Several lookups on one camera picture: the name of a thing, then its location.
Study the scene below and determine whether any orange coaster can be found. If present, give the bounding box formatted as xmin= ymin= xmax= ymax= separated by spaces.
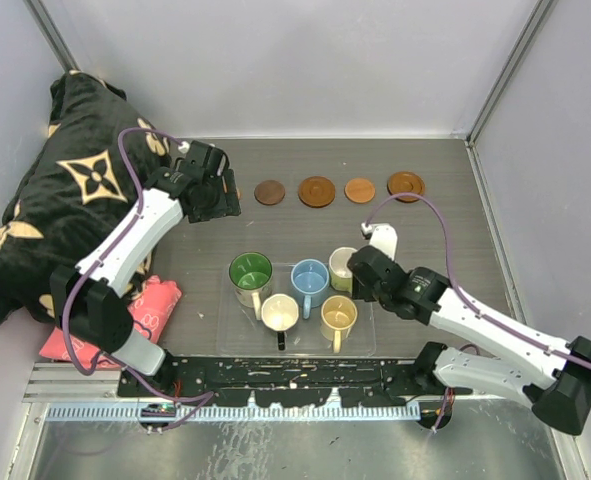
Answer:
xmin=344 ymin=177 xmax=376 ymax=204
xmin=222 ymin=178 xmax=242 ymax=201

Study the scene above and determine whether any olive green white mug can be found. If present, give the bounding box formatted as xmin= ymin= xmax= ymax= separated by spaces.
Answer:
xmin=328 ymin=247 xmax=357 ymax=295

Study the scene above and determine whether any dark brown coaster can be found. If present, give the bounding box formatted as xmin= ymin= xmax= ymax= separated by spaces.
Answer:
xmin=254 ymin=179 xmax=286 ymax=206

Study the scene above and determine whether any light brown ringed coaster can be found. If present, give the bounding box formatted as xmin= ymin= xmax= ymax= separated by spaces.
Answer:
xmin=387 ymin=171 xmax=426 ymax=195

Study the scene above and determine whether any brown ringed wooden coaster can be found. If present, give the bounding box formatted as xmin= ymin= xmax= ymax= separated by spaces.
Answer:
xmin=298 ymin=176 xmax=336 ymax=208

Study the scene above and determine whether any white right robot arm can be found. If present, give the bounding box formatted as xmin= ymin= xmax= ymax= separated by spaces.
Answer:
xmin=347 ymin=246 xmax=591 ymax=435

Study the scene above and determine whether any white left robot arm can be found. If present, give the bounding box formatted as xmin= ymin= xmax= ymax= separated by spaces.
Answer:
xmin=50 ymin=141 xmax=241 ymax=396

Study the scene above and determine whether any yellow mug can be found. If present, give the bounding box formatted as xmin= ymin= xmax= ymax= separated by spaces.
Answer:
xmin=320 ymin=295 xmax=358 ymax=353

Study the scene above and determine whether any clear plastic tray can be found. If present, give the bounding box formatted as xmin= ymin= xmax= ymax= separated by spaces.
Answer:
xmin=216 ymin=268 xmax=376 ymax=358

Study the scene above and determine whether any blue mug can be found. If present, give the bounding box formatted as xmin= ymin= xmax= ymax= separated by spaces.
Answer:
xmin=290 ymin=259 xmax=330 ymax=320

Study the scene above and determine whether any green interior mug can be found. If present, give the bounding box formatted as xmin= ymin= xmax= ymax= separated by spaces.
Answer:
xmin=228 ymin=252 xmax=273 ymax=321

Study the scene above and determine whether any black floral plush blanket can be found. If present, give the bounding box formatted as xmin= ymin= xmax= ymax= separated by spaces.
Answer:
xmin=0 ymin=70 xmax=171 ymax=326

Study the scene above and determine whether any pink printed cloth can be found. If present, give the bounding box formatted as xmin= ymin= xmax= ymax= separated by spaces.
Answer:
xmin=39 ymin=275 xmax=182 ymax=369

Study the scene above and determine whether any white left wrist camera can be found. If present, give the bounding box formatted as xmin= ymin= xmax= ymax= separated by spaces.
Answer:
xmin=177 ymin=141 xmax=190 ymax=154

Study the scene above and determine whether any white mug black handle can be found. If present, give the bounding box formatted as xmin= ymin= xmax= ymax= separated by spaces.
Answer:
xmin=261 ymin=294 xmax=299 ymax=351

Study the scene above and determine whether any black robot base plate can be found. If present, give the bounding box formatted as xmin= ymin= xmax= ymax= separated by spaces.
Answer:
xmin=117 ymin=353 xmax=474 ymax=409

